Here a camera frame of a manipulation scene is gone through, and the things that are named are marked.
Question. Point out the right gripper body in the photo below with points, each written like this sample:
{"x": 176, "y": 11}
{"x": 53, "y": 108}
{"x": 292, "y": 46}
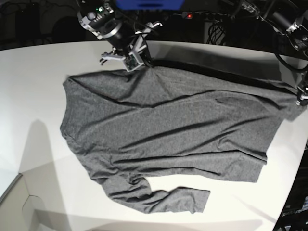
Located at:
{"x": 136, "y": 54}

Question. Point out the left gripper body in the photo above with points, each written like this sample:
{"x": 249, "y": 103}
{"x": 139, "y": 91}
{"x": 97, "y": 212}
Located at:
{"x": 302, "y": 91}

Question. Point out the grey long-sleeve t-shirt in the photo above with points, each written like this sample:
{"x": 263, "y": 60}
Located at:
{"x": 124, "y": 127}

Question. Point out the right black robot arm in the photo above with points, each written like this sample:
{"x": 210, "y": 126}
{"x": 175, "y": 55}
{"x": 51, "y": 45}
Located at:
{"x": 126, "y": 35}

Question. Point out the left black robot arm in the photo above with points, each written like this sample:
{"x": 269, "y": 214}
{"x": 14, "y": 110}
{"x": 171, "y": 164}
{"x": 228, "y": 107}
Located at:
{"x": 289, "y": 20}

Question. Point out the blue plastic box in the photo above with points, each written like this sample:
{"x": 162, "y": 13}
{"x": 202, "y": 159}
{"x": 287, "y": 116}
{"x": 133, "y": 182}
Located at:
{"x": 149, "y": 4}

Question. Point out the black power strip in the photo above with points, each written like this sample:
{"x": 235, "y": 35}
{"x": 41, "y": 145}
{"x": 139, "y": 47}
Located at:
{"x": 206, "y": 16}

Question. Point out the grey side table panel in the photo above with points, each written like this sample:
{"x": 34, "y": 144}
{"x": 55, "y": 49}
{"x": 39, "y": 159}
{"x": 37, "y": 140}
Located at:
{"x": 17, "y": 212}

